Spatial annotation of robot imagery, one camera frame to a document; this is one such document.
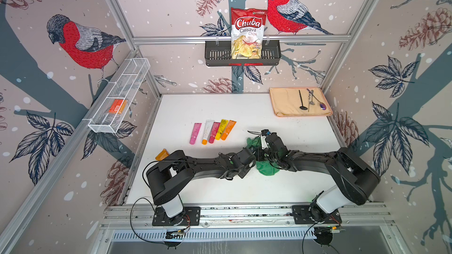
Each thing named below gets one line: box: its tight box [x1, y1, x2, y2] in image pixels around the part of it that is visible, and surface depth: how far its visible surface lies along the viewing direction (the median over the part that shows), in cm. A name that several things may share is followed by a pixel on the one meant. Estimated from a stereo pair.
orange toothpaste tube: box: [220, 119, 237, 141], surface depth 103 cm
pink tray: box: [268, 86, 334, 118], surface depth 117 cm
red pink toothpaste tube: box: [208, 121, 221, 145], surface depth 100 cm
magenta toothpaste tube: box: [189, 122, 202, 146], surface depth 103 cm
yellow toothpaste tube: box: [215, 118, 229, 141], surface depth 103 cm
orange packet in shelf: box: [108, 98, 128, 115], surface depth 73 cm
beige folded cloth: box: [269, 87, 332, 116], surface depth 117 cm
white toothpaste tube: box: [201, 119, 215, 146], surface depth 102 cm
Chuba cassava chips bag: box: [230, 7, 268, 60], surface depth 87 cm
